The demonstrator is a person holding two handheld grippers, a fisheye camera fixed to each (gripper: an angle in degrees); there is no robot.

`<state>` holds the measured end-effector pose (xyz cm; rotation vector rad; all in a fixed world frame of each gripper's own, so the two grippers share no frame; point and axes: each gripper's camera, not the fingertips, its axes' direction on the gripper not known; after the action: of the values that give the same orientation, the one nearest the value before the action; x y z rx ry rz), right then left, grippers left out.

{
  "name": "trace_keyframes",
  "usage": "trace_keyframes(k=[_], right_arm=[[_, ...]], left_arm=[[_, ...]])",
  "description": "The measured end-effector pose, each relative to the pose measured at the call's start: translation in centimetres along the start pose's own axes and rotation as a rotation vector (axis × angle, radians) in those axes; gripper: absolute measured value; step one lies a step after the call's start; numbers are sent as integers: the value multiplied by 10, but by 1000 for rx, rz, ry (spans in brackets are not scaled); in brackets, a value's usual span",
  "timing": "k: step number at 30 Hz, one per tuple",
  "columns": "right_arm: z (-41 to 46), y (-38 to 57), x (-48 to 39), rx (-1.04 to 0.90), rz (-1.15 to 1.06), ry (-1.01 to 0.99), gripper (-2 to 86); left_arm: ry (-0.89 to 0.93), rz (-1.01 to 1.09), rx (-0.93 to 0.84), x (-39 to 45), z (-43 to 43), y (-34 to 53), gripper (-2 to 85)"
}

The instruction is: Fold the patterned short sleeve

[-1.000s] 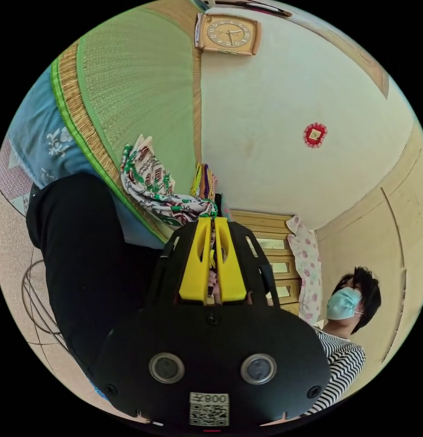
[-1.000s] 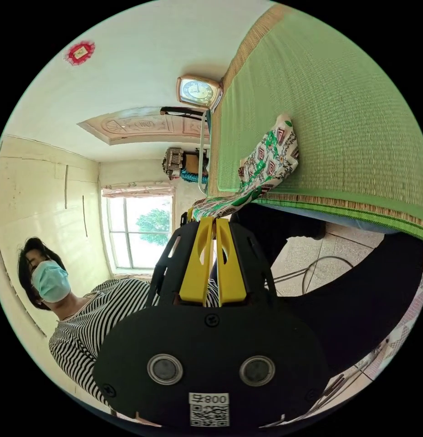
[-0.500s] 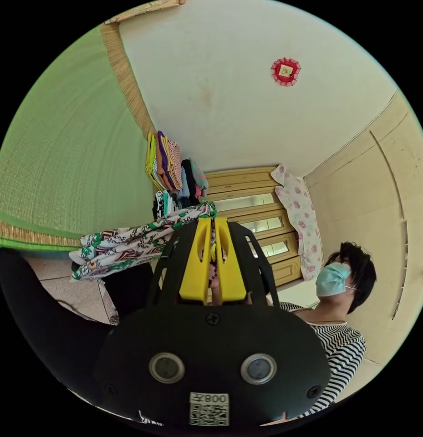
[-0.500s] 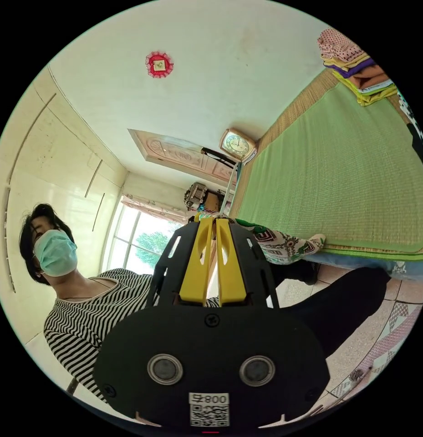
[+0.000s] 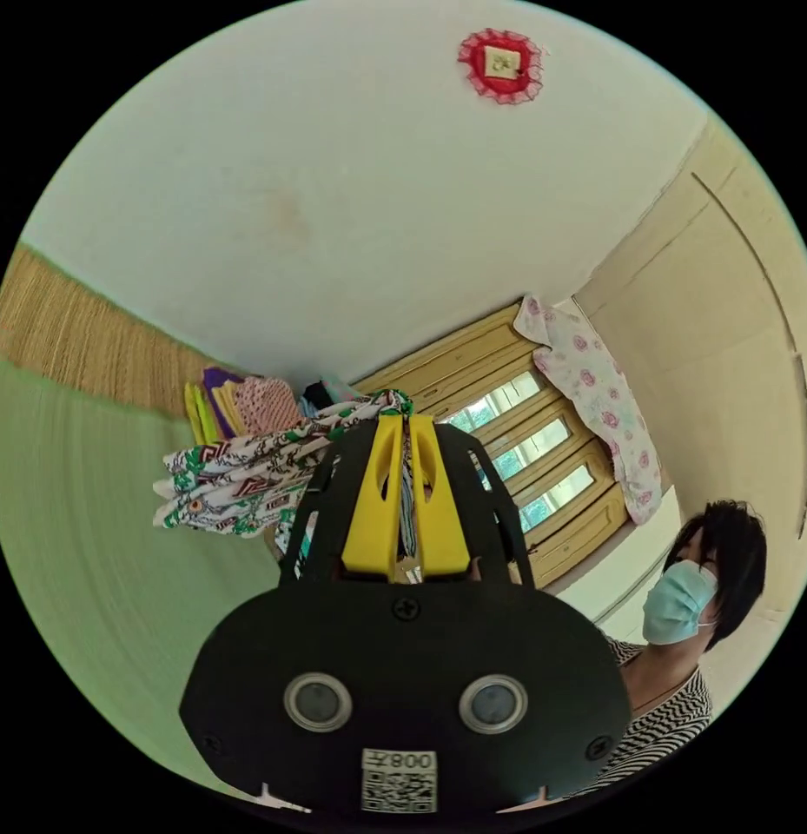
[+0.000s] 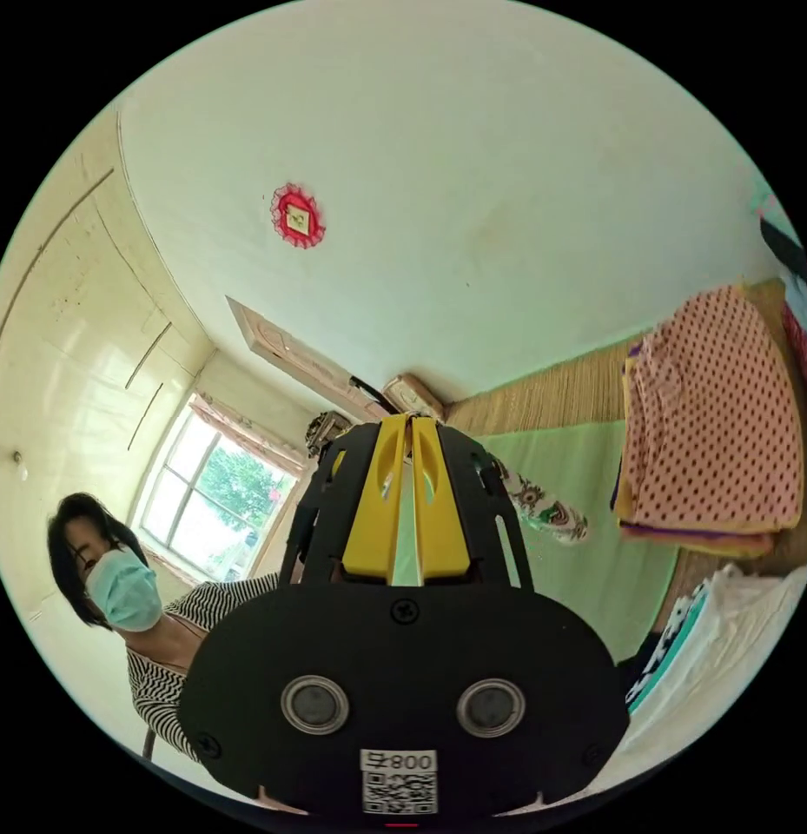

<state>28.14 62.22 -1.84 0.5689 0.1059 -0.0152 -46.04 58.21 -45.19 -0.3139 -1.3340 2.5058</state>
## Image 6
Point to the wooden door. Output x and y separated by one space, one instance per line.
299 355

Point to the red round wall ornament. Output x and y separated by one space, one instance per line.
297 215

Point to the light bulb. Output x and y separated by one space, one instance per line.
19 466

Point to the dotted pink pile of clothes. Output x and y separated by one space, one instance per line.
709 430

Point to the window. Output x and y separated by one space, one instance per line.
211 498

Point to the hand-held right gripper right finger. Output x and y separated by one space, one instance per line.
443 528

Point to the white and teal pile of clothes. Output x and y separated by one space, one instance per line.
716 625

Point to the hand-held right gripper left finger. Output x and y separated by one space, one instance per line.
372 521

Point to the patterned short sleeve shirt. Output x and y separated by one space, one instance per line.
540 508

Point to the person's body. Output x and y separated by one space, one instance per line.
149 664

